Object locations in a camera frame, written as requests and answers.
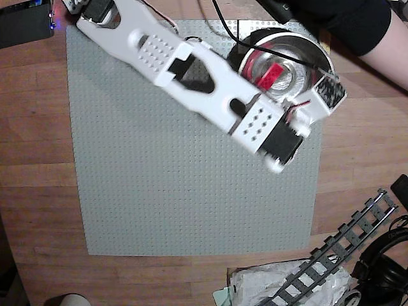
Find grey round wheel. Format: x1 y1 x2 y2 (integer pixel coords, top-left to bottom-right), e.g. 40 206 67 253
342 289 363 306

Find stainless steel bowl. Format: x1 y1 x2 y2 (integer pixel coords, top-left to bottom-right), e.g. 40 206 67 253
238 27 335 108

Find black box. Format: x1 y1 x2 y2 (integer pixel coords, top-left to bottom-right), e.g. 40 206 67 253
0 0 55 50

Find black headphones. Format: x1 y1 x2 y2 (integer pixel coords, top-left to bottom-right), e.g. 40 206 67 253
350 215 408 306

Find black flat object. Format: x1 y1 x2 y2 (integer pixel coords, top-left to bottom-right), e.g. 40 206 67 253
390 174 408 205

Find grey toy train track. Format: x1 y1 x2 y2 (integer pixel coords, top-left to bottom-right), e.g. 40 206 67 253
254 188 400 306

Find grey lego baseplate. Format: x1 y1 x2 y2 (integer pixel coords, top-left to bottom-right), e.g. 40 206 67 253
65 19 323 257

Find red lego block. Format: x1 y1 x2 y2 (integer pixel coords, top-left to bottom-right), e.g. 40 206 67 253
256 62 285 91

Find wrist camera board with mount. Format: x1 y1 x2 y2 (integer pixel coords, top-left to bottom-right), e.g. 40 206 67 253
307 75 347 118

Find black shirt sleeve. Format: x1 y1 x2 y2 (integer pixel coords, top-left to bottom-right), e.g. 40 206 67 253
286 0 392 57

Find pale green paper sheet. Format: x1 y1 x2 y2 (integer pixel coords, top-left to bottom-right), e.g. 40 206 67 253
212 286 233 306

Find white cylindrical object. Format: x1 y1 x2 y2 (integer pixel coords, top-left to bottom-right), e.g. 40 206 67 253
44 293 91 306

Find black camera cable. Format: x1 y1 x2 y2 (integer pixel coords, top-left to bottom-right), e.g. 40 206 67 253
211 0 334 79

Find crumpled white plastic bag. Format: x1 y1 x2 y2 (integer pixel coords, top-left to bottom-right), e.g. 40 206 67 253
228 259 353 306

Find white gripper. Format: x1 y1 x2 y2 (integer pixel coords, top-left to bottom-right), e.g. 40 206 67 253
283 95 321 138

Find black device with white logo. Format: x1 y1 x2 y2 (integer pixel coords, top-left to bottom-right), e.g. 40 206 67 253
259 0 296 24

